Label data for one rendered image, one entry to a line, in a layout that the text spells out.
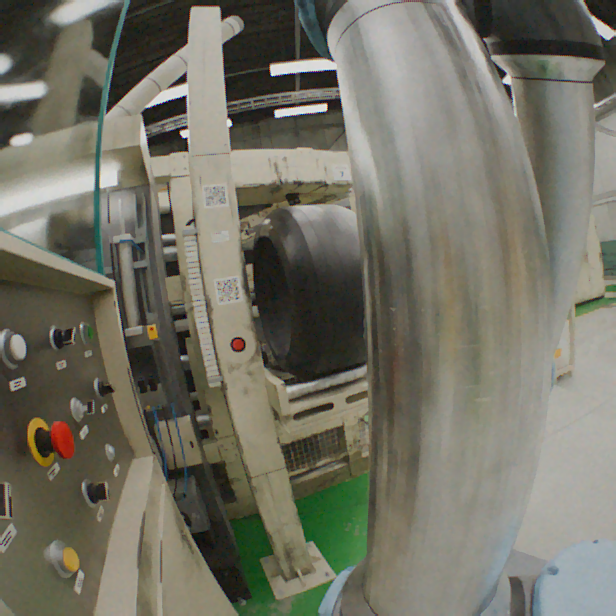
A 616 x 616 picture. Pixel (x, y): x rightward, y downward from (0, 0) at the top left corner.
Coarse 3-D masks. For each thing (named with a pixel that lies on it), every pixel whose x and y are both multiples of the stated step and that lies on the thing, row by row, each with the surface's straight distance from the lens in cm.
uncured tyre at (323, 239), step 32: (288, 224) 83; (320, 224) 83; (352, 224) 87; (256, 256) 112; (288, 256) 78; (320, 256) 75; (352, 256) 79; (256, 288) 118; (288, 288) 79; (320, 288) 74; (352, 288) 77; (288, 320) 127; (320, 320) 75; (352, 320) 79; (288, 352) 90; (320, 352) 80; (352, 352) 86
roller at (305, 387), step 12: (336, 372) 93; (348, 372) 93; (360, 372) 95; (288, 384) 88; (300, 384) 88; (312, 384) 89; (324, 384) 90; (336, 384) 92; (288, 396) 87; (300, 396) 89
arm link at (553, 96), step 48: (528, 0) 28; (576, 0) 31; (528, 48) 29; (576, 48) 29; (528, 96) 31; (576, 96) 31; (528, 144) 32; (576, 144) 32; (576, 192) 33; (576, 240) 36
